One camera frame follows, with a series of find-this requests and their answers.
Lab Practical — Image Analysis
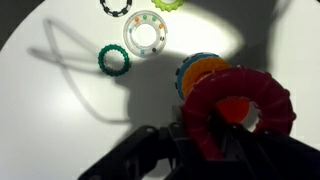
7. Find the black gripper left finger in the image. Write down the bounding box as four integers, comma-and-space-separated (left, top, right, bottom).
167, 120, 203, 169

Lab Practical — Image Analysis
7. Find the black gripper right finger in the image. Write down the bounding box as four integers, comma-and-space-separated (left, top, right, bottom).
209, 109, 268, 164

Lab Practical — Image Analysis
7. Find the pink red ribbed ring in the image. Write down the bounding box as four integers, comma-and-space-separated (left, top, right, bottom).
179, 65, 297, 162

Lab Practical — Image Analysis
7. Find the orange stacking post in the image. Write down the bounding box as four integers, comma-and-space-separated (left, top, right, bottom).
214, 96, 252, 125

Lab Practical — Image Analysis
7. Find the blue ring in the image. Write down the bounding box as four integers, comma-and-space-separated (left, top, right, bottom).
176, 52, 221, 101

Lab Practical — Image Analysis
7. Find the clear ring with beads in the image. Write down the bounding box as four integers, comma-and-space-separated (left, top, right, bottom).
122, 9, 169, 59

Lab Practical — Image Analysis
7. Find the dark green ring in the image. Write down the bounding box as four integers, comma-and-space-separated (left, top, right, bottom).
97, 43, 131, 78

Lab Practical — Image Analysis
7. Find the lime green ring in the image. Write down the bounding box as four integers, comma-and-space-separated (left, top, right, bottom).
150, 0, 185, 13

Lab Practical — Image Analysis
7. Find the small black white ring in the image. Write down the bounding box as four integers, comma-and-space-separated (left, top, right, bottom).
99, 0, 134, 18

